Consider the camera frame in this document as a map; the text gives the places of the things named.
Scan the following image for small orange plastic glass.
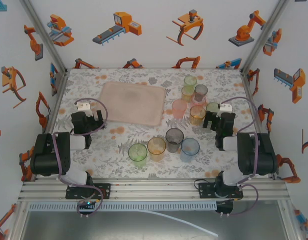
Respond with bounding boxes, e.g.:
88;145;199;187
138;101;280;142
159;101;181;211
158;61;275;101
189;105;207;126

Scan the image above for small grey plastic glass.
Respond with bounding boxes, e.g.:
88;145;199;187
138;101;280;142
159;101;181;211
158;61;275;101
194;84;209;102

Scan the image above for blue plastic glass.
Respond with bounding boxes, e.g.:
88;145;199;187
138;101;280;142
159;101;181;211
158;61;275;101
180;137;200;163

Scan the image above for small yellow plastic glass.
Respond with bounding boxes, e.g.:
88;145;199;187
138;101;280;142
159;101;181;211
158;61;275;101
181;85;195;103

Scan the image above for tall grey plastic glass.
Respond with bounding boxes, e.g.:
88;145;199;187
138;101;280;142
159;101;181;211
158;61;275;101
165;127;184;153

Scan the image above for tall green plastic glass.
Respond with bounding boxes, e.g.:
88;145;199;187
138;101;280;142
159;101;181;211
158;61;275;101
128;143;148;168

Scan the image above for tall orange plastic glass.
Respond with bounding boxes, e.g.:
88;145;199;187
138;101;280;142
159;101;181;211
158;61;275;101
147;136;167;162

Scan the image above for pink plastic tray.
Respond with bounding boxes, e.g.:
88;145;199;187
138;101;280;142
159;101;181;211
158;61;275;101
97;81;167;126

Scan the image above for small green plastic glass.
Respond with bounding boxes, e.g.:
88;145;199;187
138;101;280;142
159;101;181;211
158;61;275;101
183;75;198;89

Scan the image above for floral table mat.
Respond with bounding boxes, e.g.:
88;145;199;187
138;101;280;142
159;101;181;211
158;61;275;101
40;67;272;180

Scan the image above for left controller board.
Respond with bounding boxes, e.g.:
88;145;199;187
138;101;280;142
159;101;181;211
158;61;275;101
77;199;97;209

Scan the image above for black right controller box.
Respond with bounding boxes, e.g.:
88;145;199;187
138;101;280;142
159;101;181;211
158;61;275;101
215;200;234;216

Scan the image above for grey metal sheet panel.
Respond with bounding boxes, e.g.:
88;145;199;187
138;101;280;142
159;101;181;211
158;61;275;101
18;211;289;240

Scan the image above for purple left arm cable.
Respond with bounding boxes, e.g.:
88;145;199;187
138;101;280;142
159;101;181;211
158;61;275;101
52;97;109;219

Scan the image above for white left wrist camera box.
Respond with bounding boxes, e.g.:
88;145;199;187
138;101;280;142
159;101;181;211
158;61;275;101
75;101;92;113

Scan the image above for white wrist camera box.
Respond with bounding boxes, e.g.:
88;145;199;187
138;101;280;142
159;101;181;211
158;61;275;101
75;101;92;113
218;102;233;114

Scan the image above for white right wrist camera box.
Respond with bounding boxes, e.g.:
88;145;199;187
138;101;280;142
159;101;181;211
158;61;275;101
218;102;233;114

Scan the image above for aluminium side rail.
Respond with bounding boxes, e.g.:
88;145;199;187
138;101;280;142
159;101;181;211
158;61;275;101
240;69;277;180
31;69;69;182

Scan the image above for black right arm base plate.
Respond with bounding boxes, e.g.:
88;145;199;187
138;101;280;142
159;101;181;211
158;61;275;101
198;182;244;200

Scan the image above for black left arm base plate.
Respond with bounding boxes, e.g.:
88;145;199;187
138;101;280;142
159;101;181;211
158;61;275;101
65;183;111;200

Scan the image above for aluminium front frame rail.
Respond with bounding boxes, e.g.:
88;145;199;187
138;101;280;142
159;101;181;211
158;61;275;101
17;178;291;202

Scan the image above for aluminium frame post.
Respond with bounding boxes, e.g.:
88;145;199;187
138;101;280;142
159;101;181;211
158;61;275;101
241;0;291;73
20;0;68;73

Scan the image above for white slotted cable duct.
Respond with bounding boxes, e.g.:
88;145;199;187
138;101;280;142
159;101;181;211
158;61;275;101
27;201;217;212

